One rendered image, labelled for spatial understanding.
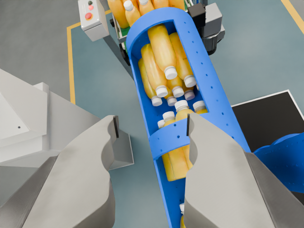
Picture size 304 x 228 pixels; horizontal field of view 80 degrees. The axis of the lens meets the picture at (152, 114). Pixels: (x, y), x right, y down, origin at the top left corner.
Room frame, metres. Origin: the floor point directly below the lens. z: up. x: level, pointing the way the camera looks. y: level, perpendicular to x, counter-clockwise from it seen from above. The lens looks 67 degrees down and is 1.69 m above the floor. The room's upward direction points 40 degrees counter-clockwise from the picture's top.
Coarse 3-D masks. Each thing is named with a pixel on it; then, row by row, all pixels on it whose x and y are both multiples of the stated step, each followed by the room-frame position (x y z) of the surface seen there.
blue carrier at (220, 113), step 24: (144, 24) 0.47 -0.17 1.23; (168, 24) 0.47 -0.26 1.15; (192, 24) 0.39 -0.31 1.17; (192, 48) 0.29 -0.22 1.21; (144, 96) 0.36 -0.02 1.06; (216, 96) 0.13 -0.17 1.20; (144, 120) 0.25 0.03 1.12; (216, 120) 0.08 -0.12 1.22; (168, 144) 0.11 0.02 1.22; (240, 144) 0.00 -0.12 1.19; (168, 192) 0.03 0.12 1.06; (168, 216) -0.03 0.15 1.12
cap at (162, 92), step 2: (160, 88) 0.30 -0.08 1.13; (162, 88) 0.30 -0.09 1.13; (164, 88) 0.29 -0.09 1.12; (158, 90) 0.30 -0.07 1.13; (160, 90) 0.29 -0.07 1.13; (162, 90) 0.29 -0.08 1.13; (164, 90) 0.28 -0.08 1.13; (166, 90) 0.28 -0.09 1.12; (158, 92) 0.29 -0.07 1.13; (160, 92) 0.29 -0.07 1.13; (162, 92) 0.28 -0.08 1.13; (164, 92) 0.28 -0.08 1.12; (166, 92) 0.28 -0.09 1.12; (158, 94) 0.29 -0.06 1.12; (160, 94) 0.29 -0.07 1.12; (162, 94) 0.28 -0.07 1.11; (164, 94) 0.28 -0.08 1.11; (166, 94) 0.28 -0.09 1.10; (158, 96) 0.29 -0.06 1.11; (160, 96) 0.29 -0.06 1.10; (162, 96) 0.29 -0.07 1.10
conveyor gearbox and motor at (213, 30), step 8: (208, 8) 0.64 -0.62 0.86; (216, 8) 0.60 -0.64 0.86; (208, 16) 0.60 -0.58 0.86; (216, 16) 0.56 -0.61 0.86; (208, 24) 0.57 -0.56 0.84; (216, 24) 0.55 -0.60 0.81; (208, 32) 0.57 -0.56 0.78; (216, 32) 0.55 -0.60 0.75; (224, 32) 0.55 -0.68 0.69; (208, 40) 0.58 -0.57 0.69; (216, 40) 0.56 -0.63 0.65; (208, 48) 0.58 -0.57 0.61
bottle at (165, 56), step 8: (160, 24) 0.46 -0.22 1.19; (152, 32) 0.46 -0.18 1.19; (160, 32) 0.43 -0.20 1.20; (152, 40) 0.43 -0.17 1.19; (160, 40) 0.40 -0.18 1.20; (168, 40) 0.39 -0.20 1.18; (152, 48) 0.42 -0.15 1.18; (160, 48) 0.38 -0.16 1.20; (168, 48) 0.36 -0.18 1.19; (160, 56) 0.36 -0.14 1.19; (168, 56) 0.34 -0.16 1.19; (160, 64) 0.34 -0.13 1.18; (168, 64) 0.32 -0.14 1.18
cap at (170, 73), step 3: (168, 69) 0.31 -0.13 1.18; (171, 69) 0.30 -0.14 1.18; (174, 69) 0.30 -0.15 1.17; (165, 72) 0.31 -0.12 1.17; (168, 72) 0.30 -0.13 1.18; (171, 72) 0.29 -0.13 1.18; (174, 72) 0.29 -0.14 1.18; (165, 75) 0.31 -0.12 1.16; (168, 75) 0.29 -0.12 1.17; (171, 75) 0.29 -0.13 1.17; (174, 75) 0.29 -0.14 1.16; (168, 78) 0.29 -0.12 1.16; (171, 78) 0.29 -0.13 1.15
